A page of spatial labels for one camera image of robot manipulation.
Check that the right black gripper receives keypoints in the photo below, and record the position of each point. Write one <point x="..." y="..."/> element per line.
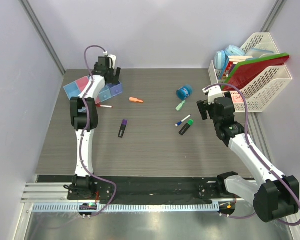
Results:
<point x="203" y="105"/>

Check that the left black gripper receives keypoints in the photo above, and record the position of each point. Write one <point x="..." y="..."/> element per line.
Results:
<point x="114" y="79"/>

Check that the purple plastic drawer box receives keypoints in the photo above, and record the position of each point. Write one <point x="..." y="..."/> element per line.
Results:
<point x="115" y="89"/>

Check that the light blue drawer box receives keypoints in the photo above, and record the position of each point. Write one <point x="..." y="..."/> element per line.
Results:
<point x="72" y="90"/>
<point x="104" y="94"/>

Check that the blue whiteboard marker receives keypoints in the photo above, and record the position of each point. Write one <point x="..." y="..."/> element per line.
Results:
<point x="181" y="121"/>

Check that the red whiteboard marker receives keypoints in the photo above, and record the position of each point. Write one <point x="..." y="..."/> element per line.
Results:
<point x="104" y="106"/>

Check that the pink plastic drawer box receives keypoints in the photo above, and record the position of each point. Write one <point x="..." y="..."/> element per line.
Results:
<point x="82" y="83"/>

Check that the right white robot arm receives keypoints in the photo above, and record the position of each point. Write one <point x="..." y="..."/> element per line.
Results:
<point x="274" y="196"/>

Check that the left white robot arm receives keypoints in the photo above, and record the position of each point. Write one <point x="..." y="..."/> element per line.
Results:
<point x="84" y="119"/>

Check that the green capped black highlighter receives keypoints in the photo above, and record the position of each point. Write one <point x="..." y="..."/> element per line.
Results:
<point x="186" y="127"/>

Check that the blue round tape dispenser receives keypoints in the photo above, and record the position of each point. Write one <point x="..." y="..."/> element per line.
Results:
<point x="184" y="92"/>

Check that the pink eraser box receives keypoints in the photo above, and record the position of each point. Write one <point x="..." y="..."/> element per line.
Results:
<point x="236" y="98"/>

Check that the green plastic folder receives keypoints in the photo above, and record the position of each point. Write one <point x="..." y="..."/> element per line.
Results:
<point x="236" y="68"/>

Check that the red plastic folder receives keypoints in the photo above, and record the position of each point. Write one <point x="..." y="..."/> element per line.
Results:
<point x="255" y="75"/>

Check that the blue headphones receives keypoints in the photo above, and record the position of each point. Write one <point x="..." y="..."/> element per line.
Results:
<point x="222" y="55"/>

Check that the purple capped black highlighter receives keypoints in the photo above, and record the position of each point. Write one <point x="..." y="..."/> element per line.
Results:
<point x="122" y="128"/>

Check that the stack of books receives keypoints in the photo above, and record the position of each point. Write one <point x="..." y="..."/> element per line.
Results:
<point x="230" y="63"/>

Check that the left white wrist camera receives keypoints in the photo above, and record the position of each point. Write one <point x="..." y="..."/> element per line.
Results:
<point x="113" y="59"/>

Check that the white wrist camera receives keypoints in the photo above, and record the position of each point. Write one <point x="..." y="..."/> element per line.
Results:
<point x="113" y="59"/>
<point x="213" y="93"/>

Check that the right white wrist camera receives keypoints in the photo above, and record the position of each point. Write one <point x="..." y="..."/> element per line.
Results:
<point x="213" y="93"/>

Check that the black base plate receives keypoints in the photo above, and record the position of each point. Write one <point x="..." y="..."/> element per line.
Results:
<point x="149" y="189"/>

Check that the aluminium rail frame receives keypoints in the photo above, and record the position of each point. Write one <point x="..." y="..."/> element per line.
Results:
<point x="196" y="225"/>

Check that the white slotted cable duct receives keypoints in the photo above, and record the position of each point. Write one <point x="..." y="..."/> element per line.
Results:
<point x="86" y="207"/>

